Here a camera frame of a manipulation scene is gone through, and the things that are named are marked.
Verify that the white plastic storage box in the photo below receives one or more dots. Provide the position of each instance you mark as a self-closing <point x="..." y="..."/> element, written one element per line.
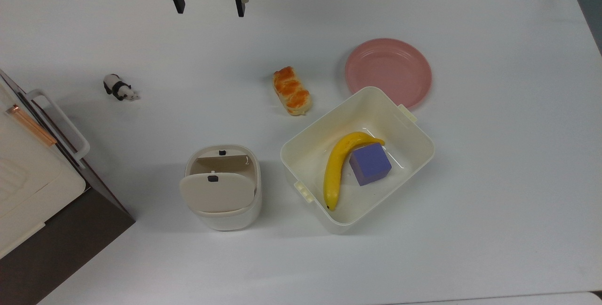
<point x="320" y="145"/>

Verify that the brown box cabinet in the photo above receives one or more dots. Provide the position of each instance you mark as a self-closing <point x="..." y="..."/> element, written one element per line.
<point x="56" y="248"/>

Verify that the panda toy figure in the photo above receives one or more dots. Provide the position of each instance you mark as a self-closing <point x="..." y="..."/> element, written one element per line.
<point x="115" y="86"/>

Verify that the yellow banana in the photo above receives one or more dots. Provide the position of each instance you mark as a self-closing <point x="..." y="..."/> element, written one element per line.
<point x="335" y="168"/>

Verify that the cream trash can lid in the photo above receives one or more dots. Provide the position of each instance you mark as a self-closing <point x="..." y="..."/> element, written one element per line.
<point x="216" y="194"/>

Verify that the copper metal strip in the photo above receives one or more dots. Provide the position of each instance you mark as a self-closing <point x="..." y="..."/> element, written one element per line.
<point x="30" y="125"/>

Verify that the glazed bread loaf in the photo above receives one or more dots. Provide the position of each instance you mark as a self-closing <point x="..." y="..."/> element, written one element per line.
<point x="291" y="91"/>

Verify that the pink plate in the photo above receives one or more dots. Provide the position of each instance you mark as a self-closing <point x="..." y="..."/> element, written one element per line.
<point x="388" y="67"/>

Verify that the cream trash can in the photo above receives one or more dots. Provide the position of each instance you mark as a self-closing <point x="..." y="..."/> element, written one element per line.
<point x="230" y="222"/>

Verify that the purple cube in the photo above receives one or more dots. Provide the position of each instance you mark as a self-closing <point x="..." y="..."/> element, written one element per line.
<point x="370" y="164"/>

